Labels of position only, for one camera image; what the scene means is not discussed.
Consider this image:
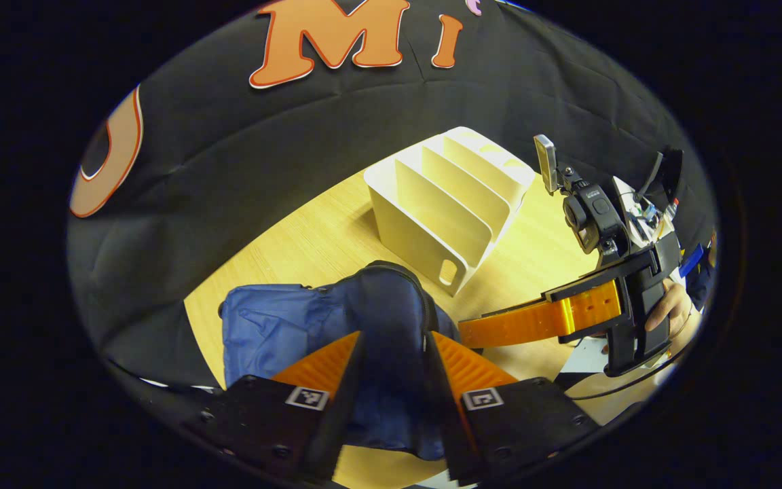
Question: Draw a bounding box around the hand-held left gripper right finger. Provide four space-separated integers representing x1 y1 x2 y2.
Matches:
424 331 601 486

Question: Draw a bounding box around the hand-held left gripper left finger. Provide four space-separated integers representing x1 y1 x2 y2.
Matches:
184 331 367 484

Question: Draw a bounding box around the blue schoolbag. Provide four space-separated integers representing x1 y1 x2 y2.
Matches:
218 261 463 463

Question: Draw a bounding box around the white bookshelf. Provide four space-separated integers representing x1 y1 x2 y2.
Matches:
364 126 538 297

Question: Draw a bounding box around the white background desk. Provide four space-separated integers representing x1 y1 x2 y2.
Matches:
612 175 684 247

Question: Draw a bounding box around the black backdrop cloth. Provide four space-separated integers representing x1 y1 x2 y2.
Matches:
67 0 718 408

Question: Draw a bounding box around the black floor cable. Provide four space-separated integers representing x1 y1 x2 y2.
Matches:
554 340 692 403

